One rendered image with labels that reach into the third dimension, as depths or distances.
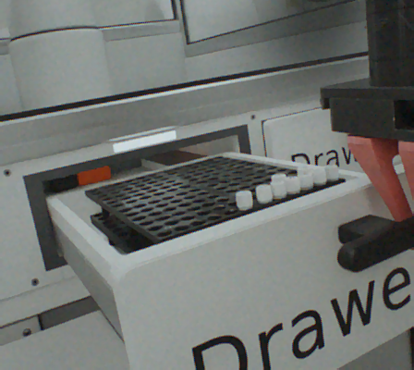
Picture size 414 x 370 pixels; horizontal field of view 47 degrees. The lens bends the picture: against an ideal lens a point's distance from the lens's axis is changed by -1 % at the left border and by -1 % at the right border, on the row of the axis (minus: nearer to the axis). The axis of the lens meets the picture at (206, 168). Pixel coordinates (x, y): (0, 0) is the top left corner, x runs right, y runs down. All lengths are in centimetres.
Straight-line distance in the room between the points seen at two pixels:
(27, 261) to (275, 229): 36
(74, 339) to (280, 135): 36
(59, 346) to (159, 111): 29
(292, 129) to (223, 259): 44
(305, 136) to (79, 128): 31
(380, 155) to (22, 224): 40
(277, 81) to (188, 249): 46
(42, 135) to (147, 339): 35
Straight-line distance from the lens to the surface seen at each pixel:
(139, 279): 23
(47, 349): 54
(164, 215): 40
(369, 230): 28
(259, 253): 26
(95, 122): 57
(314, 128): 69
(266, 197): 38
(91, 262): 40
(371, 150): 27
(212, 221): 36
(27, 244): 57
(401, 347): 99
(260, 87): 65
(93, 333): 54
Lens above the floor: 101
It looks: 12 degrees down
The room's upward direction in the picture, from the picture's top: 9 degrees counter-clockwise
